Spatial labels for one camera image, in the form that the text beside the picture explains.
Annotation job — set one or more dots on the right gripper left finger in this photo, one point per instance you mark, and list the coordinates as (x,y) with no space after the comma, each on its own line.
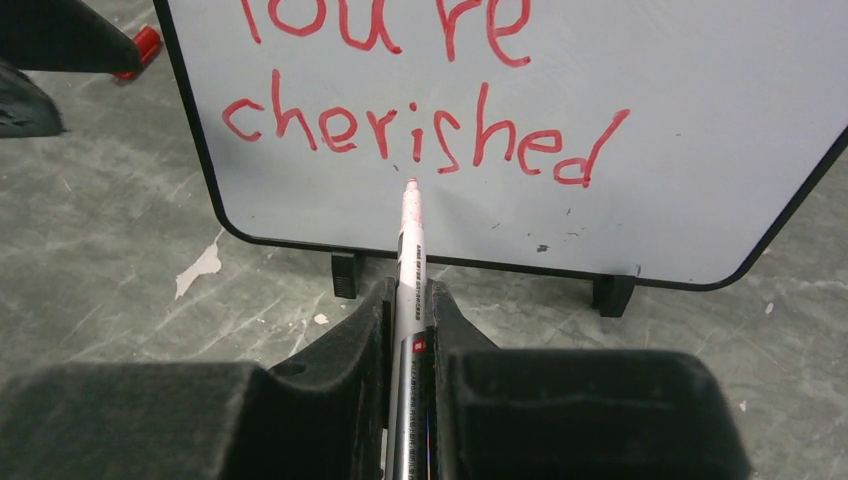
(319,414)

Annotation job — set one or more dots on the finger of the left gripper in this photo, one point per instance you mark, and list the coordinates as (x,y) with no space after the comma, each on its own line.
(26,110)
(64,36)

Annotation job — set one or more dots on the small whiteboard with black frame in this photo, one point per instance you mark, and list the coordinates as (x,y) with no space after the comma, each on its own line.
(666,142)

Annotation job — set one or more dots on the red and white marker pen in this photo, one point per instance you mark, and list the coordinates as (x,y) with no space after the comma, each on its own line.
(406,455)

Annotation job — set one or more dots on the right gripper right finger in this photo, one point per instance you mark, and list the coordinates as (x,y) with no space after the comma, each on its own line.
(508,413)

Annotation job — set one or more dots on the red marker cap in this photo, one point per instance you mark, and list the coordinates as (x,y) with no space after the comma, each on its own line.
(148,43)

